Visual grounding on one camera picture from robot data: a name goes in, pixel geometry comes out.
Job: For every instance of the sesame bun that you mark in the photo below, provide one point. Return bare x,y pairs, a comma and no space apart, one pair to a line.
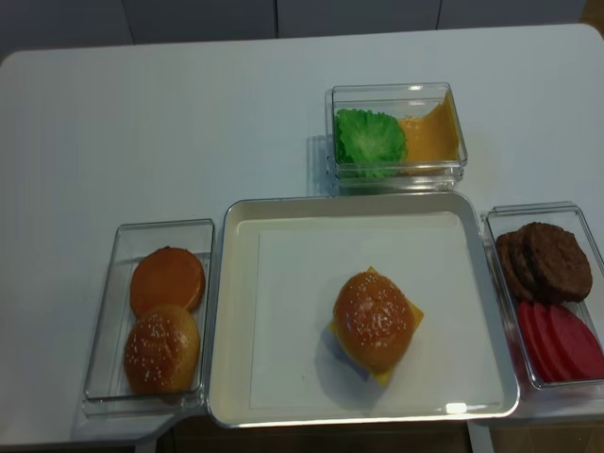
373,318
162,351

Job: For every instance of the green lettuce leaf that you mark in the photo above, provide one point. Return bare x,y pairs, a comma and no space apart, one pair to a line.
368,144

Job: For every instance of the clear lettuce cheese container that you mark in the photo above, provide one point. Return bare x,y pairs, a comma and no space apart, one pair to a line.
390,99

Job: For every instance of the white metal tray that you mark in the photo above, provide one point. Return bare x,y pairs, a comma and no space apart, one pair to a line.
231,360

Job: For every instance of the white paper liner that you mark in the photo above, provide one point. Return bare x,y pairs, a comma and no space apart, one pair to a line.
450,364

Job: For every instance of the plain orange bun bottom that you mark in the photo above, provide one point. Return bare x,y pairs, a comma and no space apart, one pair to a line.
169,276

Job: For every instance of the yellow cheese slice in container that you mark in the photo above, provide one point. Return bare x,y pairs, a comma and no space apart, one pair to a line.
430,130

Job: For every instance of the yellow cheese slice on burger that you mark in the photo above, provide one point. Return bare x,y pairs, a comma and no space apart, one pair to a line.
413,316

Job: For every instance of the brown patty back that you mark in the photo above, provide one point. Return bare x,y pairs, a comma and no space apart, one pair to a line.
513,283

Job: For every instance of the brown patty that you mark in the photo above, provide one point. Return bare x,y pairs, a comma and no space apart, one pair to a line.
520,263
557,262
513,283

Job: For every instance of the brown patty middle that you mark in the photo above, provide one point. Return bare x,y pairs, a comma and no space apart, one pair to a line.
520,263

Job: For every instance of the red tomato slice back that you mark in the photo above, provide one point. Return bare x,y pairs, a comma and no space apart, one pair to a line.
523,312

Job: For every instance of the red tomato slice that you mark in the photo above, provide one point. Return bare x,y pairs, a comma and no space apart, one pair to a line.
546,343
523,312
577,345

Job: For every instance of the clear patty tomato container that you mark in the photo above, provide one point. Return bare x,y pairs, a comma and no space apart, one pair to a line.
501,220

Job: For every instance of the clear bun container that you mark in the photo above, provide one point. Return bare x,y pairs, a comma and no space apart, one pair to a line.
106,391

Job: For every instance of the red tomato slice middle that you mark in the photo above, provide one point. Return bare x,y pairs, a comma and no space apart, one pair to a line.
546,343

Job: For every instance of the brown patty front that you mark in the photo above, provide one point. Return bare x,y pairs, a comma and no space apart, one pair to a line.
557,262

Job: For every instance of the red tomato slice front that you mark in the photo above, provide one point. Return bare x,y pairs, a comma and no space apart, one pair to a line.
577,345

